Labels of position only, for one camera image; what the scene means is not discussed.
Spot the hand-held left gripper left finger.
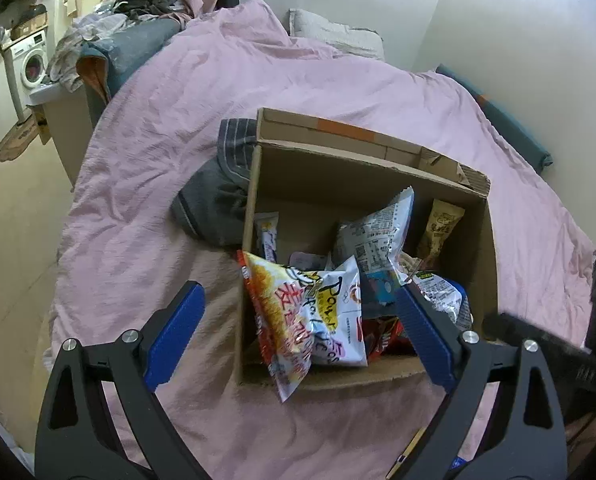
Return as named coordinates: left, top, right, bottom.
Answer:
left=34, top=280, right=214, bottom=480

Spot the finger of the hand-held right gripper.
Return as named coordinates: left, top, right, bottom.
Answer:
left=482, top=311, right=596, bottom=391

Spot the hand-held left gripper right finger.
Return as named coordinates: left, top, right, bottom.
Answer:
left=385, top=282, right=571, bottom=480

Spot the white blue green packet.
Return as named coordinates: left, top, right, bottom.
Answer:
left=403, top=255, right=475, bottom=333

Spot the white yellow snack bag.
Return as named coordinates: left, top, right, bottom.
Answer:
left=285, top=254, right=370, bottom=368

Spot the orange red snack bag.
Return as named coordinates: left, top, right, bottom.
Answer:
left=235, top=249, right=321, bottom=403

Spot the brown snack packet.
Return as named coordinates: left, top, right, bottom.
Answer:
left=417, top=198, right=466, bottom=268

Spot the blue white snack bag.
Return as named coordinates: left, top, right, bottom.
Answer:
left=332, top=187, right=415, bottom=306

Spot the small white purple packet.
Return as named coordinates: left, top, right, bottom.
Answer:
left=254, top=211, right=280, bottom=263

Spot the lilac snack packet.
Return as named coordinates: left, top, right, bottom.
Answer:
left=288, top=251, right=335, bottom=272

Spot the grey striped garment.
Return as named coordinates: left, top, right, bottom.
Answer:
left=170, top=118, right=259, bottom=247

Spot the peach fleece blanket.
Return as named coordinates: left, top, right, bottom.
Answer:
left=43, top=242, right=596, bottom=480

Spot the teal rolled mat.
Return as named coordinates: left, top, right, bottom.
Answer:
left=434, top=63, right=554, bottom=170

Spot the pink blanket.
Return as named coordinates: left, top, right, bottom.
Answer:
left=42, top=0, right=596, bottom=361

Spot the brown floor mat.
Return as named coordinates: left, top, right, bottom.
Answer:
left=0, top=115, right=41, bottom=163

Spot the white grey clothes pile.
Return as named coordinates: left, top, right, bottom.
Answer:
left=47, top=12, right=129, bottom=93

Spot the white washing machine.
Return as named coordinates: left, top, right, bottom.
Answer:
left=9, top=30, right=54, bottom=123

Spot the grey pillow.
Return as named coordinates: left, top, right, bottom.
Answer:
left=288, top=8, right=385, bottom=59

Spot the small cardboard box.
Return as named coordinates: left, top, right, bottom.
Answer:
left=9, top=4, right=49, bottom=41

